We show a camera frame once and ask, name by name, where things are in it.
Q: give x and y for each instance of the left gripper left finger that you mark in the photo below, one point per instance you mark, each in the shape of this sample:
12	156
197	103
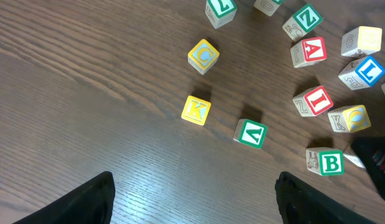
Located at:
92	202

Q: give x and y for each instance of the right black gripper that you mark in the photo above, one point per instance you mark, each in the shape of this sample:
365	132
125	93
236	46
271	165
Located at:
371	152

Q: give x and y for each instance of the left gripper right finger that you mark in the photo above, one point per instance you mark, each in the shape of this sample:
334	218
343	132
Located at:
300	203

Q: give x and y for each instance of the red U block lower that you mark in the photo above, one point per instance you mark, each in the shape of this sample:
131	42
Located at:
352	157

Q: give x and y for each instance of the yellow O block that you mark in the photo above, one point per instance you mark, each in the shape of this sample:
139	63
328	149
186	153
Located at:
349	119

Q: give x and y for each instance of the green B block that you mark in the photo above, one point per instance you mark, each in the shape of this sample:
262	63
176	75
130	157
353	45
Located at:
325	161

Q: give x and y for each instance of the blue L block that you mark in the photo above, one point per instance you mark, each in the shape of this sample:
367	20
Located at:
362	73

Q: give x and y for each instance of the red I block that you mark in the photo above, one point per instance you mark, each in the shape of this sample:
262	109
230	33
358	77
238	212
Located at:
313	101

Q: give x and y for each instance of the green V block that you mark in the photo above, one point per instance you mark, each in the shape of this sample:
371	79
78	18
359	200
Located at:
250	133

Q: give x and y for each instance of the yellow S block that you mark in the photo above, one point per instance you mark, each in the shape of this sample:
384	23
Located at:
361	41

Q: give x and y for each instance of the red A block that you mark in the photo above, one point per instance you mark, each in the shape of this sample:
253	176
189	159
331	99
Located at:
308	52

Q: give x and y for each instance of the yellow K block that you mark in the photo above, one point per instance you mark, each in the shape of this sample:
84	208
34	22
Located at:
196	110

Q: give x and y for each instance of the green Z block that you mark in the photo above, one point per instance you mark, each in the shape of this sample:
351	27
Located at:
302	22

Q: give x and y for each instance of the yellow C block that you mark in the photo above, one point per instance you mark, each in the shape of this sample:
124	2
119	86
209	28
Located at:
203	56

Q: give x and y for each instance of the green J block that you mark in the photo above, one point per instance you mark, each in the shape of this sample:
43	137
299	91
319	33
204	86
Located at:
268	7

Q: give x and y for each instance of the green L block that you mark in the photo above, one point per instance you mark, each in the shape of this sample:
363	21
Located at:
220	12

